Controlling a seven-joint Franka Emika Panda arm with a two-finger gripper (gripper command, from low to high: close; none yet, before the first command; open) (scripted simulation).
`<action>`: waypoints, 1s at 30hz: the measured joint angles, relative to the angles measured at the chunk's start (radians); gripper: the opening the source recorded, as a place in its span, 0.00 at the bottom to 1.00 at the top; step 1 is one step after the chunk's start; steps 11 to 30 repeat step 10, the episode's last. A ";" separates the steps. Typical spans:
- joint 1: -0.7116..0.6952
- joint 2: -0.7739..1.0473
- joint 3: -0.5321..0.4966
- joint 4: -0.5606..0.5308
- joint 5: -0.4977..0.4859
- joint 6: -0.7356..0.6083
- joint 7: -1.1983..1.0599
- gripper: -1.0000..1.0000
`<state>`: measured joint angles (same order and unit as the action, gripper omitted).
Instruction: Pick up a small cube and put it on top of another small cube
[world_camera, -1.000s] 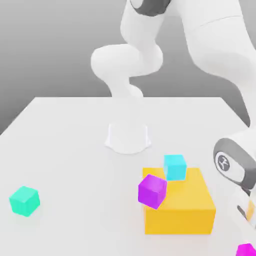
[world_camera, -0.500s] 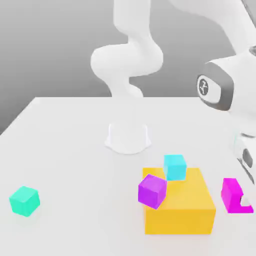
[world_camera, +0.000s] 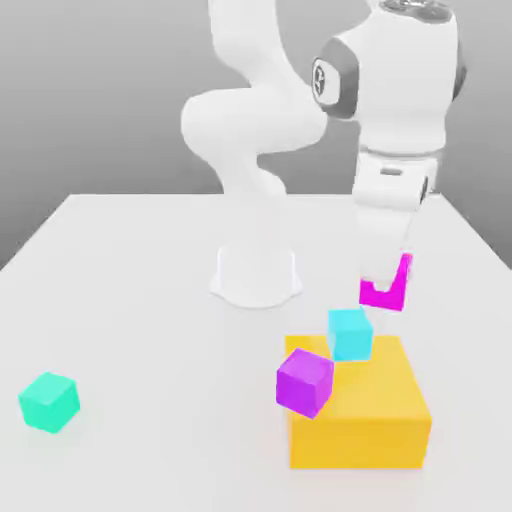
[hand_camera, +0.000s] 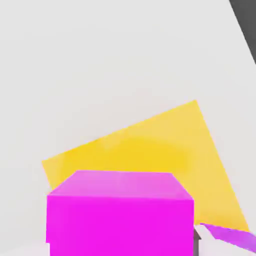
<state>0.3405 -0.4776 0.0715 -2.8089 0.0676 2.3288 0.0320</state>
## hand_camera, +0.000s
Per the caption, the large yellow box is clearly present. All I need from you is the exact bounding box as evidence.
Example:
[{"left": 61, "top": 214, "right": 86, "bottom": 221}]
[{"left": 41, "top": 99, "right": 250, "bottom": 233}]

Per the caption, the small purple cube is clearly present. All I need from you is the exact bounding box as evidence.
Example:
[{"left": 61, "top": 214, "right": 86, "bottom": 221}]
[{"left": 199, "top": 222, "right": 256, "bottom": 254}]

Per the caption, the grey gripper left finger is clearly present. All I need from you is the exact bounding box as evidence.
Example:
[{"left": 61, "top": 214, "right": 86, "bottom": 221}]
[{"left": 0, "top": 241, "right": 51, "bottom": 256}]

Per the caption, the small magenta cube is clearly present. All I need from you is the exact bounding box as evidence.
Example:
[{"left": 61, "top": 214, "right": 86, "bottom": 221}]
[{"left": 45, "top": 169, "right": 195, "bottom": 256}]

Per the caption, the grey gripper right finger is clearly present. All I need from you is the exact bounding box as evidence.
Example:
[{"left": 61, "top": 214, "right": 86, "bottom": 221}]
[{"left": 193, "top": 223, "right": 256, "bottom": 256}]

